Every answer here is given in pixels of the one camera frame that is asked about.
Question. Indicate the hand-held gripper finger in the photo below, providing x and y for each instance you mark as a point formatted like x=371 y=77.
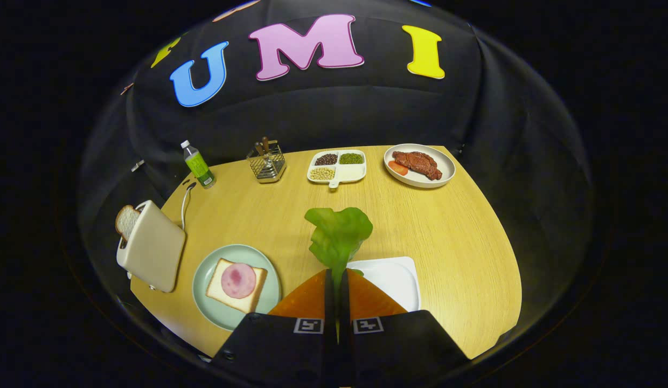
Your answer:
x=329 y=302
x=343 y=302

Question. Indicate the green lettuce leaf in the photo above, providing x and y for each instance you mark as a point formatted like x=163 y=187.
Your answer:
x=339 y=231

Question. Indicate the toasted bread slice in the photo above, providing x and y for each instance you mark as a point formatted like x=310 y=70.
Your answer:
x=127 y=221

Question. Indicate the white square plate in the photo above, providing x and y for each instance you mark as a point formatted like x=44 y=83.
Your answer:
x=393 y=280

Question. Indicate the pink ham slice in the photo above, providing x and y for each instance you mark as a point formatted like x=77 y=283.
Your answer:
x=238 y=280

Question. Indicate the bread slice under ham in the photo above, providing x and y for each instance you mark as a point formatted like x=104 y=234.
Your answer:
x=218 y=288

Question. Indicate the pale green round plate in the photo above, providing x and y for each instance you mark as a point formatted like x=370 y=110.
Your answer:
x=204 y=296

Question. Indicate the white divided dish with beans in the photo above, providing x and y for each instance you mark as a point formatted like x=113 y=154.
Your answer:
x=355 y=172

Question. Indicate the red tomato slice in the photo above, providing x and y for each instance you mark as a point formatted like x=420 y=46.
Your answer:
x=397 y=168

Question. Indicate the brown steak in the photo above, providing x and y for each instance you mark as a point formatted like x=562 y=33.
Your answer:
x=420 y=163

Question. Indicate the white round plate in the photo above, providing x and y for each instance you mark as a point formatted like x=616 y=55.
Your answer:
x=444 y=167

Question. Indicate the white toaster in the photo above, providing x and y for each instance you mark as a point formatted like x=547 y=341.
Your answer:
x=153 y=253

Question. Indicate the green label drink bottle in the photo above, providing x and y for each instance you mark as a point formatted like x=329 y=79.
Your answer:
x=200 y=168

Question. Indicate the black backdrop cloth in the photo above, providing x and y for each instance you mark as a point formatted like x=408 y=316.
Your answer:
x=323 y=113

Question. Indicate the white cloth clip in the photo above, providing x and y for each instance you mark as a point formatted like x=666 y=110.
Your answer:
x=137 y=165

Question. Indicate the red cloth clip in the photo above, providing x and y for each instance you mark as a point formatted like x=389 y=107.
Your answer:
x=127 y=88

